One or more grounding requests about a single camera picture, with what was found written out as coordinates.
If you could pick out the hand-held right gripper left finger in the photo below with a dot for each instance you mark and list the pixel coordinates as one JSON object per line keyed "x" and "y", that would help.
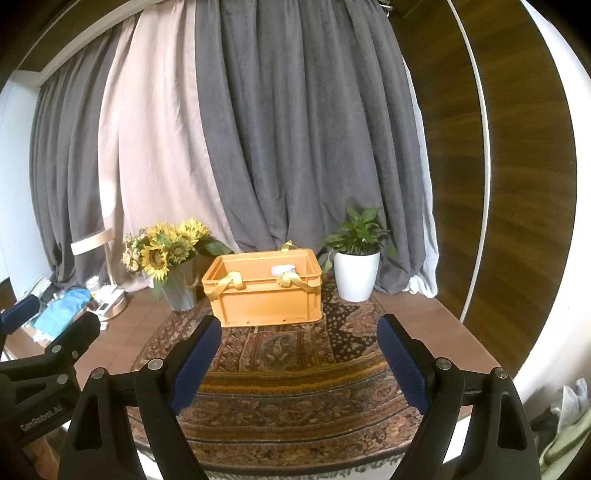
{"x": 198, "y": 360}

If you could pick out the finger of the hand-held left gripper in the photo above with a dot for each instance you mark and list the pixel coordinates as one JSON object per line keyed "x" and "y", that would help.
{"x": 21, "y": 311}
{"x": 76, "y": 334}

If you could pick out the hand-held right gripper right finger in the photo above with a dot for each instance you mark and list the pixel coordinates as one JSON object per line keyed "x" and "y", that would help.
{"x": 404, "y": 364}

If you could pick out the orange plastic crate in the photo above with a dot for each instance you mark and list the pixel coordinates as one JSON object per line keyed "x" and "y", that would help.
{"x": 263, "y": 304}

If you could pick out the blue cloth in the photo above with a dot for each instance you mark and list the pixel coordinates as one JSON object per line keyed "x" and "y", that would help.
{"x": 64, "y": 307}

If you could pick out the grey vase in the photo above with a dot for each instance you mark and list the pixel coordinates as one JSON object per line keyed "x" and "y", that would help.
{"x": 180, "y": 290}

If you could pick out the patterned rug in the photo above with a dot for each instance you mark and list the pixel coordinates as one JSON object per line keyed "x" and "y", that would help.
{"x": 286, "y": 369}

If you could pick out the white curtain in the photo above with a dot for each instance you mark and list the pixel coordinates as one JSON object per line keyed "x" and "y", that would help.
{"x": 427, "y": 277}

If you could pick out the green plant in white pot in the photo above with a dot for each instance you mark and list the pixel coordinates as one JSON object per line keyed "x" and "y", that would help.
{"x": 355, "y": 277}

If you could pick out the sunflower bouquet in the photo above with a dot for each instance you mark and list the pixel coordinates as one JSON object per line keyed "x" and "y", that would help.
{"x": 154, "y": 258}

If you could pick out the grey curtain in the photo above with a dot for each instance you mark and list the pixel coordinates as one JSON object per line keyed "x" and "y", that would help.
{"x": 300, "y": 138}
{"x": 69, "y": 184}

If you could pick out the green cloth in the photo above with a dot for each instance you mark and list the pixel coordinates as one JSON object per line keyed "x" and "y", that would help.
{"x": 568, "y": 445}

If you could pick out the beige curtain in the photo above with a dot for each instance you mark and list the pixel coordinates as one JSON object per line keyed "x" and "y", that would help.
{"x": 157, "y": 161}

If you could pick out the white hoop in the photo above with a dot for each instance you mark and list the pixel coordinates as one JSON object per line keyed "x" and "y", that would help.
{"x": 482, "y": 184}

